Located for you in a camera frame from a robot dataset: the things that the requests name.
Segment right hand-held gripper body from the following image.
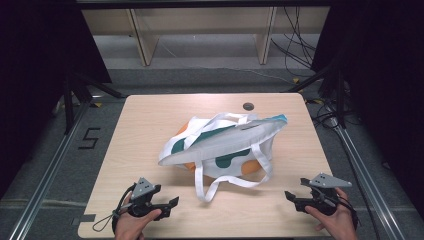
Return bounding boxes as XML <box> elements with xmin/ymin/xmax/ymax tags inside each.
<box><xmin>293</xmin><ymin>171</ymin><xmax>353</xmax><ymax>217</ymax></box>

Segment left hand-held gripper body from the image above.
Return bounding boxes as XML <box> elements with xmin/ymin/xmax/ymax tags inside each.
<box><xmin>127</xmin><ymin>177</ymin><xmax>165</xmax><ymax>219</ymax></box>

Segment white tote bag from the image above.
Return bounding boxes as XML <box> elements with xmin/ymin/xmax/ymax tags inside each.
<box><xmin>157</xmin><ymin>112</ymin><xmax>289</xmax><ymax>204</ymax></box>

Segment person's right hand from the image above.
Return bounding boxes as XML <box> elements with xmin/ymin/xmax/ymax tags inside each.
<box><xmin>304</xmin><ymin>187</ymin><xmax>358</xmax><ymax>240</ymax></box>

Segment person's left hand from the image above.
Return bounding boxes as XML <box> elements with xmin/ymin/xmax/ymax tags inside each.
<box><xmin>114</xmin><ymin>193</ymin><xmax>163</xmax><ymax>240</ymax></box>

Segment black metal stand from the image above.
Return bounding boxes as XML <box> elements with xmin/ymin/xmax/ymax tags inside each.
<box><xmin>61</xmin><ymin>70</ymin><xmax>125</xmax><ymax>136</ymax></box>
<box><xmin>284</xmin><ymin>61</ymin><xmax>349</xmax><ymax>130</ymax></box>

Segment black curtain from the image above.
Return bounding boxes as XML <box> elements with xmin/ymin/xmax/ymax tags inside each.
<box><xmin>0</xmin><ymin>0</ymin><xmax>113</xmax><ymax>198</ymax></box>
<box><xmin>310</xmin><ymin>0</ymin><xmax>424</xmax><ymax>211</ymax></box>

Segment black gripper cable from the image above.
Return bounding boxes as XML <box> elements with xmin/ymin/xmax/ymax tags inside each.
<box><xmin>338</xmin><ymin>194</ymin><xmax>361</xmax><ymax>232</ymax></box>

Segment black cable loop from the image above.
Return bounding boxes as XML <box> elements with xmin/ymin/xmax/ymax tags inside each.
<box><xmin>92</xmin><ymin>184</ymin><xmax>137</xmax><ymax>233</ymax></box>

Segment aluminium floor rail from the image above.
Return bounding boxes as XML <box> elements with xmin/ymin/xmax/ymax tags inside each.
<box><xmin>328</xmin><ymin>118</ymin><xmax>407</xmax><ymax>240</ymax></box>
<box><xmin>7</xmin><ymin>99</ymin><xmax>92</xmax><ymax>240</ymax></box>

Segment thin white floor cable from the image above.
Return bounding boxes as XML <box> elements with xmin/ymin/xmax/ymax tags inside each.
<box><xmin>194</xmin><ymin>63</ymin><xmax>295</xmax><ymax>85</ymax></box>

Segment bundle of black cables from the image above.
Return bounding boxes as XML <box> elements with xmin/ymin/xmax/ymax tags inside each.
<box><xmin>270</xmin><ymin>5</ymin><xmax>318</xmax><ymax>78</ymax></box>

